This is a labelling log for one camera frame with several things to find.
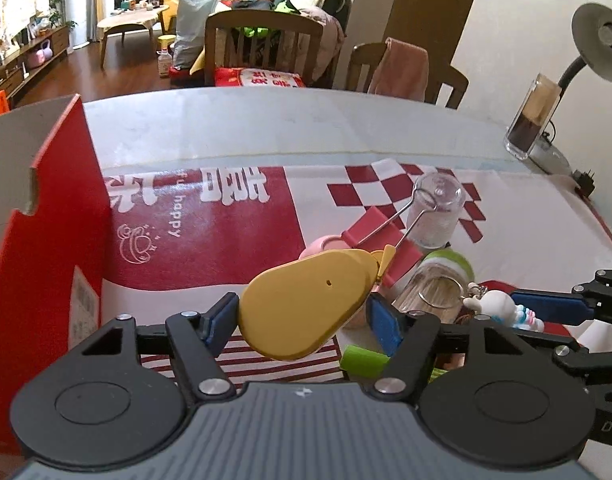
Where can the wooden chair with slatted back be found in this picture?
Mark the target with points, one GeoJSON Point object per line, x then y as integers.
{"type": "Point", "coordinates": [261, 22]}

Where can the yellow stool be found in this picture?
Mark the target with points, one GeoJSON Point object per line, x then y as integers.
{"type": "Point", "coordinates": [166, 41]}

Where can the red printed seat cushion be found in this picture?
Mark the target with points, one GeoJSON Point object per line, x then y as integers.
{"type": "Point", "coordinates": [261, 79]}

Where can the pale blue plastic bag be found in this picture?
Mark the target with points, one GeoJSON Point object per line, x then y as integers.
{"type": "Point", "coordinates": [193, 30]}

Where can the pinkish red binder clip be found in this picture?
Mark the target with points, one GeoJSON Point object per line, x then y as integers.
{"type": "Point", "coordinates": [376, 230]}

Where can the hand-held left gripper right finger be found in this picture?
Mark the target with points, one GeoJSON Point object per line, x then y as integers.
{"type": "Point", "coordinates": [386, 322]}

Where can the black power adapter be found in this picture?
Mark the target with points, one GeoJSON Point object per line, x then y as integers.
{"type": "Point", "coordinates": [585, 182]}

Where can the wooden chair with towel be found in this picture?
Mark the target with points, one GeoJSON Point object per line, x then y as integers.
{"type": "Point", "coordinates": [448, 85]}

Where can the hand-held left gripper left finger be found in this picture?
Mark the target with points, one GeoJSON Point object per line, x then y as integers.
{"type": "Point", "coordinates": [218, 320]}

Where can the glass jar with green lid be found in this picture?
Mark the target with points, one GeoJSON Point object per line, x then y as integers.
{"type": "Point", "coordinates": [436, 285]}

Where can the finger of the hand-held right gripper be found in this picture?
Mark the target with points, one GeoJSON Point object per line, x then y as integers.
{"type": "Point", "coordinates": [556, 306]}
{"type": "Point", "coordinates": [601, 365]}

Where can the red cardboard box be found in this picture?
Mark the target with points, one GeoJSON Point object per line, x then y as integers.
{"type": "Point", "coordinates": [61, 260]}

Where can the grey desk lamp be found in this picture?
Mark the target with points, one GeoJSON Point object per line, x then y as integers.
{"type": "Point", "coordinates": [598, 35]}

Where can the wooden tv cabinet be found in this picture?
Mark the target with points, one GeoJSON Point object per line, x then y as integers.
{"type": "Point", "coordinates": [16, 72]}

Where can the sofa with piled clothes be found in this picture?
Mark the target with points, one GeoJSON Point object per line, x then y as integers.
{"type": "Point", "coordinates": [306, 5]}

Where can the pink bag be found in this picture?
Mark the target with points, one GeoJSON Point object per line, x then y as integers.
{"type": "Point", "coordinates": [40, 56]}

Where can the clear plastic bottle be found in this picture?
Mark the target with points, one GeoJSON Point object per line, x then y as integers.
{"type": "Point", "coordinates": [164, 65]}

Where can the red and white printed mat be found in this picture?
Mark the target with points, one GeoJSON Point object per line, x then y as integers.
{"type": "Point", "coordinates": [211, 240]}

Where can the pink towel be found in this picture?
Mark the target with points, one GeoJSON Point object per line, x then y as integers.
{"type": "Point", "coordinates": [398, 70]}

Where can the green marker pen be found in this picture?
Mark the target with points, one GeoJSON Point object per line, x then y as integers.
{"type": "Point", "coordinates": [363, 361]}

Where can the wooden coffee table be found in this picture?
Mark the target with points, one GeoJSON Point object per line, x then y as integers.
{"type": "Point", "coordinates": [133, 17]}

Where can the pink round plastic case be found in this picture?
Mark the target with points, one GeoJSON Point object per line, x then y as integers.
{"type": "Point", "coordinates": [323, 246]}

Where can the yellow pear-shaped plastic case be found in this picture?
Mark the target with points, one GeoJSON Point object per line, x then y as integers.
{"type": "Point", "coordinates": [301, 305]}

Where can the clear glass jar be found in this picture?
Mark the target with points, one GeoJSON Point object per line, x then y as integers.
{"type": "Point", "coordinates": [436, 215]}

